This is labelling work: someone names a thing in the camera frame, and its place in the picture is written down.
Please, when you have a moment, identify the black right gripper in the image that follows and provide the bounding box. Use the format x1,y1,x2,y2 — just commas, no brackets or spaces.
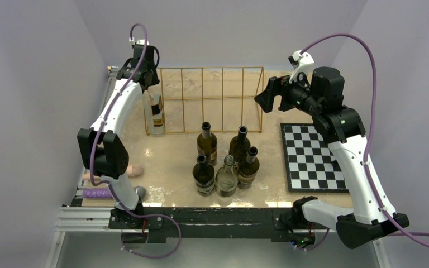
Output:
255,69,323,117

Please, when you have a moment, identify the clear liquor bottle black cap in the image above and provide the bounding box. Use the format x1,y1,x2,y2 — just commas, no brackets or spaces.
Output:
149,88,165,135

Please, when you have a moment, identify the green wine bottle silver neck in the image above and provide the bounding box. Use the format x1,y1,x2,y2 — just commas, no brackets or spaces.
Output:
197,122,217,166

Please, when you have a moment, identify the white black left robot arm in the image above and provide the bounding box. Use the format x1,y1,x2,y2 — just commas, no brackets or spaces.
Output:
77,40,160,228

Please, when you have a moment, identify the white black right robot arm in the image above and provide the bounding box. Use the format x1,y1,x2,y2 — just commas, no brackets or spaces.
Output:
255,66,409,249

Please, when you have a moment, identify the green bottle silver foil neck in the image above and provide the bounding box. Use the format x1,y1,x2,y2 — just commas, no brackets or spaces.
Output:
237,146,260,189

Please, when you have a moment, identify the clear glass bottle front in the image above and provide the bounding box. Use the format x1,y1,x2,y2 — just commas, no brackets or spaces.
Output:
215,155,238,197

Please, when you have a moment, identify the dark brown bottle front left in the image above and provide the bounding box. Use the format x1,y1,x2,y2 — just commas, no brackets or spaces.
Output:
192,155,215,196

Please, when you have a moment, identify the black white chessboard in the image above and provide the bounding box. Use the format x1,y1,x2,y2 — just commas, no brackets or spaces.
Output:
280,123,348,193

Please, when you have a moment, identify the beige toy microphone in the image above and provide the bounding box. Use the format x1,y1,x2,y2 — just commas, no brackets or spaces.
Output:
82,165,144,180

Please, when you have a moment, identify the purple glitter microphone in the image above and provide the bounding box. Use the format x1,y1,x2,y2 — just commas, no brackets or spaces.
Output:
82,186,146,199

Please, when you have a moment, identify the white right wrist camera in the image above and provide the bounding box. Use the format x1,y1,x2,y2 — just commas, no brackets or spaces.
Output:
288,50,314,84

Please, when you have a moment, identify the gold wire wine rack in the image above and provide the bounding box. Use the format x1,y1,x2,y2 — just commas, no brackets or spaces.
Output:
155,66,265,134

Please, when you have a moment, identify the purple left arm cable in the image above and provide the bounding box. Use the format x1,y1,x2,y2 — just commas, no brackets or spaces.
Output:
88,23,182,260

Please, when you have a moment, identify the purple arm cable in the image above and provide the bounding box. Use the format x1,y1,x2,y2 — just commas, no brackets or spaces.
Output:
88,23,182,260
296,33,429,252

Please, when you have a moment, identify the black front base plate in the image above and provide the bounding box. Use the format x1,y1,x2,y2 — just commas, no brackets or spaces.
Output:
108,207,315,243

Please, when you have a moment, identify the aluminium table edge rail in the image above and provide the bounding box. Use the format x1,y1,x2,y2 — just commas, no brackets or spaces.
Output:
44,66,120,268

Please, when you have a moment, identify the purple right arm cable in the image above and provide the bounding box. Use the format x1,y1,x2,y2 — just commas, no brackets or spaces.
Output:
296,33,429,252

